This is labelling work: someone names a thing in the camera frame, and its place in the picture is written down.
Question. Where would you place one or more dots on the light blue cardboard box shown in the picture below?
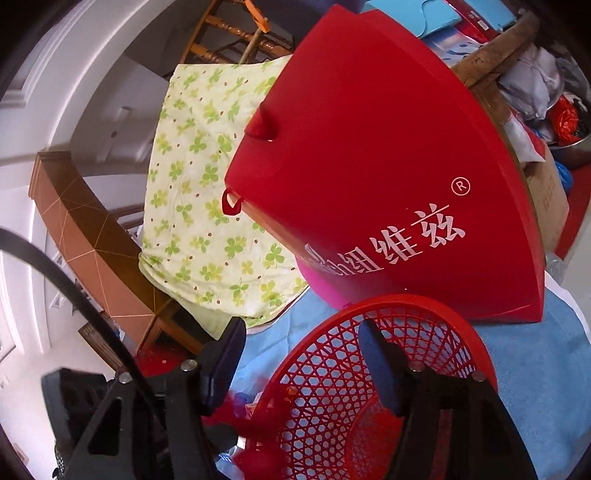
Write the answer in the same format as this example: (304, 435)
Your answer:
(421, 17)

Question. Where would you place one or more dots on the green clover quilt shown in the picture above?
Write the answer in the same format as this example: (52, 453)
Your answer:
(216, 266)

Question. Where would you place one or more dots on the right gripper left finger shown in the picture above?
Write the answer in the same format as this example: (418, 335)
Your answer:
(159, 434)

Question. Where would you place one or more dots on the red Nilrich paper bag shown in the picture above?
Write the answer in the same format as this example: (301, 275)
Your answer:
(372, 163)

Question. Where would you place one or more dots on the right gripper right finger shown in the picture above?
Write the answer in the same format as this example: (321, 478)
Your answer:
(452, 428)

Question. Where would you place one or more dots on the pink pillow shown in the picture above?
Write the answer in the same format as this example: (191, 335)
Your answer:
(322, 287)

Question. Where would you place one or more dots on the red plastic mesh basket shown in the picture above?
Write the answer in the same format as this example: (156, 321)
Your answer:
(337, 427)

